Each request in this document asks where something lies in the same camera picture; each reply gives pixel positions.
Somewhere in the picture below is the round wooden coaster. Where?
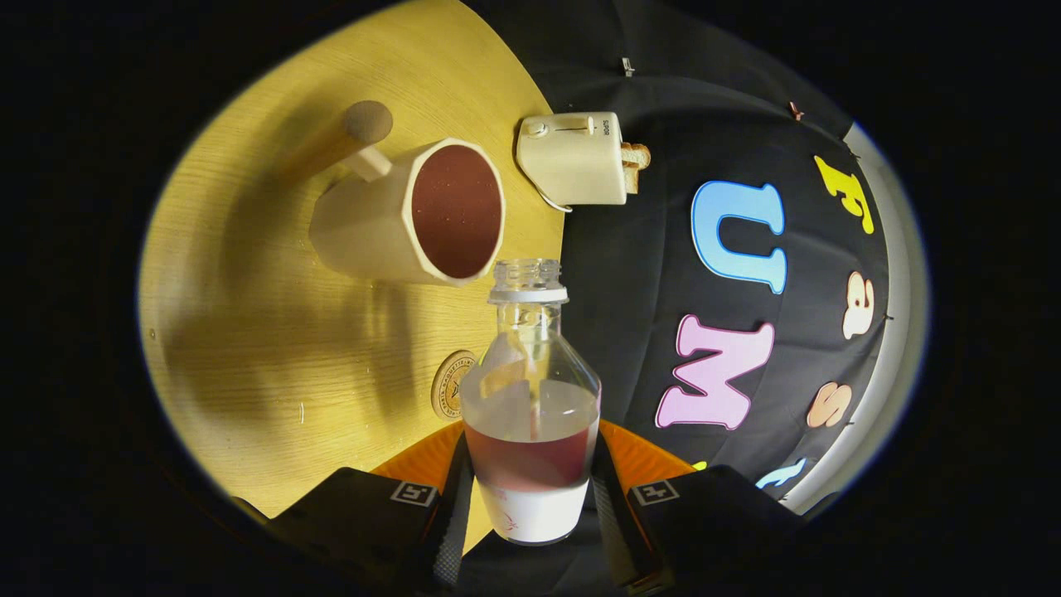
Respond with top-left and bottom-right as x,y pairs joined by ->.
430,350 -> 479,421

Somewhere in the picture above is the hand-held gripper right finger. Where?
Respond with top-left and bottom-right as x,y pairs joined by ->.
590,419 -> 821,596

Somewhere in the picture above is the wooden table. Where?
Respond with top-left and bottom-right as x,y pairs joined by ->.
137,0 -> 566,556

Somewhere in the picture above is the clear juice bottle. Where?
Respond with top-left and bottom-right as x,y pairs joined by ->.
460,258 -> 603,546

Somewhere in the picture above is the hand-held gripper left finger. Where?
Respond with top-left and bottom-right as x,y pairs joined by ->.
232,420 -> 476,595

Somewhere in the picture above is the cream toaster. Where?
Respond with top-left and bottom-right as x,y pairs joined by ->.
516,112 -> 628,207

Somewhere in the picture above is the beige cup with handle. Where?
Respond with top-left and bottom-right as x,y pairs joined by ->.
308,99 -> 506,289

